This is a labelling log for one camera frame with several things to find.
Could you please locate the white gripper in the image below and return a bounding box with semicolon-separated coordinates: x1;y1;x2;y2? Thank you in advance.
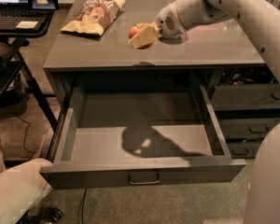
129;3;186;49

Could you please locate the red apple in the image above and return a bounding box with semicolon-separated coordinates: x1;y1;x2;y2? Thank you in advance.
128;22;152;49

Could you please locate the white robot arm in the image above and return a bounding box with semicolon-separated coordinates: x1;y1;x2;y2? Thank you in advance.
129;0;280;224

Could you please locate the open grey top drawer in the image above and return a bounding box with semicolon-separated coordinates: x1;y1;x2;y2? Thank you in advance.
41;87;245;189

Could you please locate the grey right drawer unit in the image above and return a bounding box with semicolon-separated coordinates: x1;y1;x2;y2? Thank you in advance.
209;67;280;158

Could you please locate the chip bag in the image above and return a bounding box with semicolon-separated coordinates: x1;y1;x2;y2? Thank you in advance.
62;0;126;36

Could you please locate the grey cabinet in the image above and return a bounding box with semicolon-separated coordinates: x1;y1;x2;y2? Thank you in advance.
42;0;267;161

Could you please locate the smartphone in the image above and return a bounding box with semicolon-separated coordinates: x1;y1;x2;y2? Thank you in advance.
28;0;59;10

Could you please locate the yellow sticky note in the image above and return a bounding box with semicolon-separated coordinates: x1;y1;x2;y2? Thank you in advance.
16;21;37;29

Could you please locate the black laptop stand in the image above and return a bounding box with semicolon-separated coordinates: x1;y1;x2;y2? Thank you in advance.
0;11;58;131

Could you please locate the laptop computer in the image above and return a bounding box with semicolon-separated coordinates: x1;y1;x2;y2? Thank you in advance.
0;0;52;31

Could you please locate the black shoe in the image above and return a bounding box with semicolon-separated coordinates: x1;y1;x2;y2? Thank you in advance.
16;207;63;224

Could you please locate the metal drawer handle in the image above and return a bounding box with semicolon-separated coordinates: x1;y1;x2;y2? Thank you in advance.
128;171;160;186

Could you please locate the black floor cable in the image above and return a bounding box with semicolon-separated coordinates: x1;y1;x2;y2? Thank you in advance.
14;114;36;156

